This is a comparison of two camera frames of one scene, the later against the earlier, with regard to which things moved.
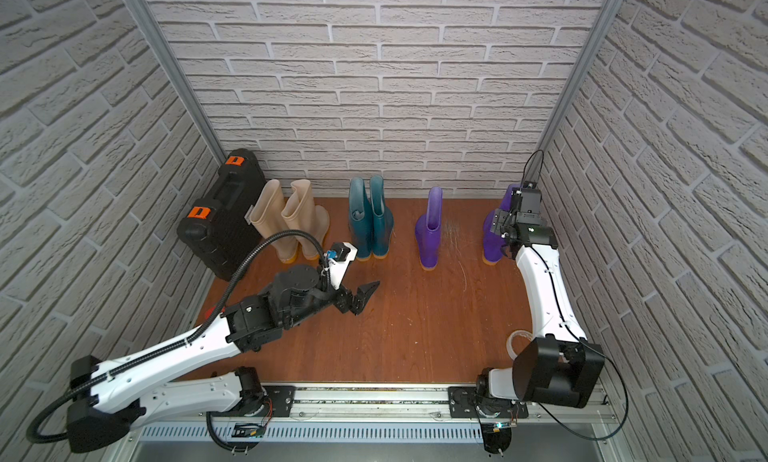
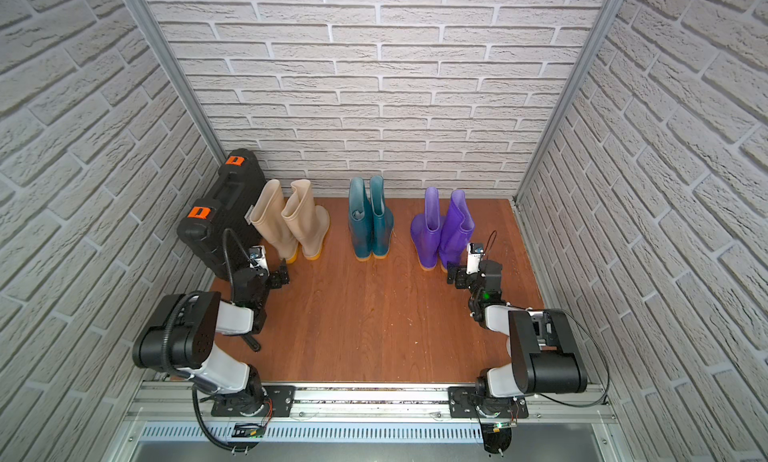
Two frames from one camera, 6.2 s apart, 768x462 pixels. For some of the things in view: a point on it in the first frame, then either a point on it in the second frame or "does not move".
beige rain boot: [267, 217] does not move
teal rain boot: [381, 219] does not move
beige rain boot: [303, 215] does not move
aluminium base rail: [367, 404] does not move
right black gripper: [502, 222] -> [463, 276]
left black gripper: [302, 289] -> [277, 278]
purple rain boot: [428, 230] does not move
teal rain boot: [360, 219] does not move
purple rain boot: [493, 242] -> [458, 228]
